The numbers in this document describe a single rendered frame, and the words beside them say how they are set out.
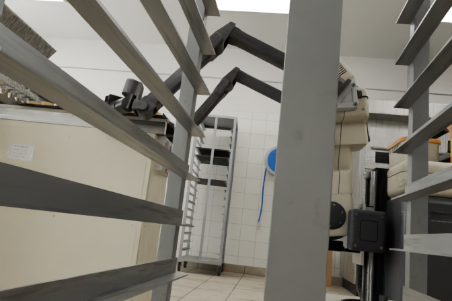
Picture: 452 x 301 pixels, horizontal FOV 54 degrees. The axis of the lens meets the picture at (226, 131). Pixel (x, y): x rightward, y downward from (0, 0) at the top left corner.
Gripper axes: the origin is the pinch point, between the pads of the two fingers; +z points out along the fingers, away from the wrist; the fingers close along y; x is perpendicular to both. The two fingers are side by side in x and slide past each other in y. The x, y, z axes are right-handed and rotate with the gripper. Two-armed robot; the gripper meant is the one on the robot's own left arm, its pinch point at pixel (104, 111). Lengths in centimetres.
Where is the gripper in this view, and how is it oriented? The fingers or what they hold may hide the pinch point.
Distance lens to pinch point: 181.7
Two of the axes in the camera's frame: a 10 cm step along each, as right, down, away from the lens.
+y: -1.0, 9.7, -2.2
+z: -6.5, 1.1, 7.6
